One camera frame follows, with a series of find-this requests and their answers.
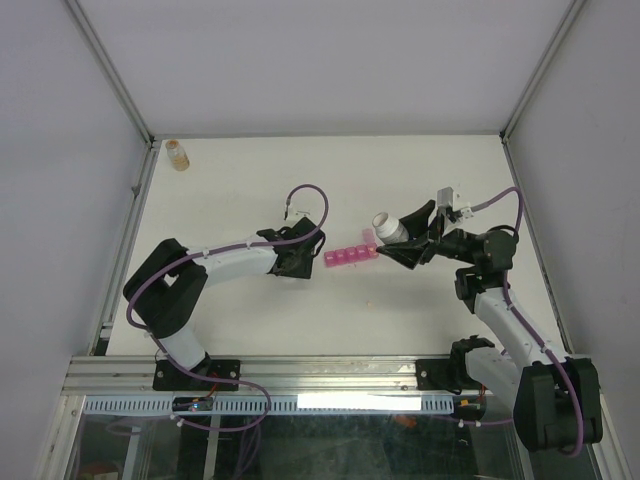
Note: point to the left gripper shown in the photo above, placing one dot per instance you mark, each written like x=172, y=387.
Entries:
x=302, y=271

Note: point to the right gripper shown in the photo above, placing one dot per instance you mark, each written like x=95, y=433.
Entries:
x=421, y=251

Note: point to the white pill bottle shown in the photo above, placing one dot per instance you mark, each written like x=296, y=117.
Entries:
x=389, y=229

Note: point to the pink weekly pill organizer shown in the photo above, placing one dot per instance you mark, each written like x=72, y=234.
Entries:
x=364, y=251

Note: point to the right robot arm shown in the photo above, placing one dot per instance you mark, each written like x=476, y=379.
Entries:
x=553, y=396

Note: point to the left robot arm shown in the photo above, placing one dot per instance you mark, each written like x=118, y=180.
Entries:
x=163, y=292

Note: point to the small amber bottle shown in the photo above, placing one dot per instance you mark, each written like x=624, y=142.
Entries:
x=177, y=155

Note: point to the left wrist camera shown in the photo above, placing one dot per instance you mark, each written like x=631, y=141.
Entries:
x=293, y=212

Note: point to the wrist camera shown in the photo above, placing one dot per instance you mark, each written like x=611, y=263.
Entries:
x=451, y=207
x=293, y=212

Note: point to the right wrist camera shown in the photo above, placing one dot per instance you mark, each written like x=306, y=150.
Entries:
x=451, y=207

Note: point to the left aluminium frame post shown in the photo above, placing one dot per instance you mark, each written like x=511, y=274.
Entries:
x=108, y=69

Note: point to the aluminium frame post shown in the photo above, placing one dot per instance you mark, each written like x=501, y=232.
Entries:
x=553, y=46
x=108, y=69

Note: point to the aluminium mounting rail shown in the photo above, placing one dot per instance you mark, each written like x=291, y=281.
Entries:
x=279, y=375

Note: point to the slotted cable duct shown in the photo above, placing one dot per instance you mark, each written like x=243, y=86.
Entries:
x=252, y=405

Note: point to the right aluminium frame post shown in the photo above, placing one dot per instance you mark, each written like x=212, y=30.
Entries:
x=553, y=46

